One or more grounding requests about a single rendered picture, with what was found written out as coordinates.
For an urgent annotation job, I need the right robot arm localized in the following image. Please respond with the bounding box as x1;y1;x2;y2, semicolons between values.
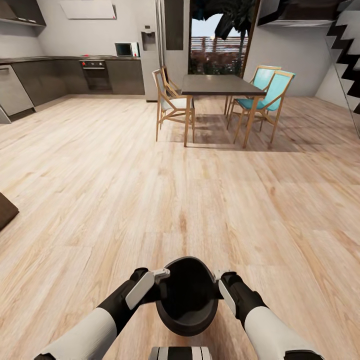
201;268;327;360

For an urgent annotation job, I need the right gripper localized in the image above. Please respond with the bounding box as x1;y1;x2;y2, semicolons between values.
201;281;224;300

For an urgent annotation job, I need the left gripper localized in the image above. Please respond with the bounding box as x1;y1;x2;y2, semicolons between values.
141;282;172;305

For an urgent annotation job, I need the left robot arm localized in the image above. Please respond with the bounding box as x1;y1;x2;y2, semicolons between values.
31;267;172;360

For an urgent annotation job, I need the cauldron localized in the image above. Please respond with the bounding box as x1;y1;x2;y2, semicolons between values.
155;256;219;337

